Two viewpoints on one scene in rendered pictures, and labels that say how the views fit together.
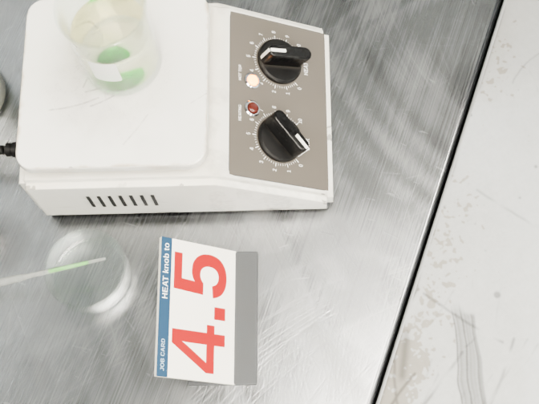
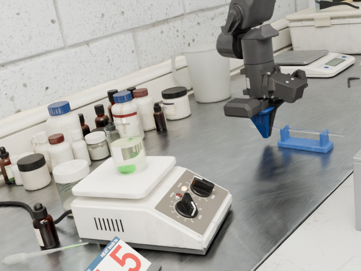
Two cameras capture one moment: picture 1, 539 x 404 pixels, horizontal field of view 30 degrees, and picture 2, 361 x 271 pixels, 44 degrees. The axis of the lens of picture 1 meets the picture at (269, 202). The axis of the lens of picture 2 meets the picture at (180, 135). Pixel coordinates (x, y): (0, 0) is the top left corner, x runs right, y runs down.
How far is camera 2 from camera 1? 0.44 m
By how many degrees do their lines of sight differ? 52
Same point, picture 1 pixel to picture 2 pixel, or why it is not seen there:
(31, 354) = not seen: outside the picture
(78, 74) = (113, 171)
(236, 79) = (176, 185)
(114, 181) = (106, 206)
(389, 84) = (257, 220)
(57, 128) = (93, 182)
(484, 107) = (301, 232)
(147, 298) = not seen: outside the picture
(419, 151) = (261, 242)
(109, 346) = not seen: outside the picture
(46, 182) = (80, 204)
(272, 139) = (181, 206)
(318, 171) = (201, 227)
